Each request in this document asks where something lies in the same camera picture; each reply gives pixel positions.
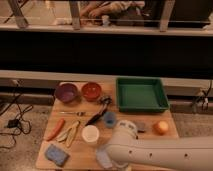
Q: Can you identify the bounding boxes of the light blue towel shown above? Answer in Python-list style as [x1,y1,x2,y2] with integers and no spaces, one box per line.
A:
[96,148,113,169]

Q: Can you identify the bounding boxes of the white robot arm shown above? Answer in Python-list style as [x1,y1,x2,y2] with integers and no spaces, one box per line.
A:
[106,120,213,171]

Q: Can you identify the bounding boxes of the red bowl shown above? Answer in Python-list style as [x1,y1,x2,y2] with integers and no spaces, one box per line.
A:
[81,82,102,101]

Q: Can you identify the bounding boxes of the purple bowl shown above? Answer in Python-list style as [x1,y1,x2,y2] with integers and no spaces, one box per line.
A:
[54,83,78,103]

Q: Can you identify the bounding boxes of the green plastic tray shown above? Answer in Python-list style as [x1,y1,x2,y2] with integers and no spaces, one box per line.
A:
[116,78,170,113]

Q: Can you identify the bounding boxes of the small blue cup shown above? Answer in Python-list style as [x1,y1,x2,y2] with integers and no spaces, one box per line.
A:
[103,112,117,128]

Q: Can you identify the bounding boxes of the wooden cutting board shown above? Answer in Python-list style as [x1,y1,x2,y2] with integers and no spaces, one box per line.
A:
[36,82,179,171]

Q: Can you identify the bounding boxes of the silver fork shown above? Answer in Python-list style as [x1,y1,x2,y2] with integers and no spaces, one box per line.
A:
[59,111,86,116]

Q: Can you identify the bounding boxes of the yellow tongs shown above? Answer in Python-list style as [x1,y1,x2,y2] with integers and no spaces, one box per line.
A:
[56,120,80,148]

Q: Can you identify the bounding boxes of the orange carrot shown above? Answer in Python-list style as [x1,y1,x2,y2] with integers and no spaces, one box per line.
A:
[46,118,65,141]

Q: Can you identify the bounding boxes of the orange fruit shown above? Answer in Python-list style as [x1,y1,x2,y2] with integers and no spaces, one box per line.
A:
[154,121,169,135]

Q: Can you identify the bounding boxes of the seated person in background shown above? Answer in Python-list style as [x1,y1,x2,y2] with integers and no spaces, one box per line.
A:
[80,0,145,26]

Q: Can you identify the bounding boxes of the blue sponge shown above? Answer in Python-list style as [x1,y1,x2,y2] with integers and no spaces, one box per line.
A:
[45,144,69,167]

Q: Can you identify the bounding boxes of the black power adapter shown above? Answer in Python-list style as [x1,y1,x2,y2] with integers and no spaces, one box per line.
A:
[7,119,19,128]

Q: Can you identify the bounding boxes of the black handled kitchen tool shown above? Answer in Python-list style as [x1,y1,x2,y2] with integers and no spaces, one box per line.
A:
[86,96,112,126]

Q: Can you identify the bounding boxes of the black cable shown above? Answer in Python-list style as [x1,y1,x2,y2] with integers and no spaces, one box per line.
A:
[0,79,34,150]

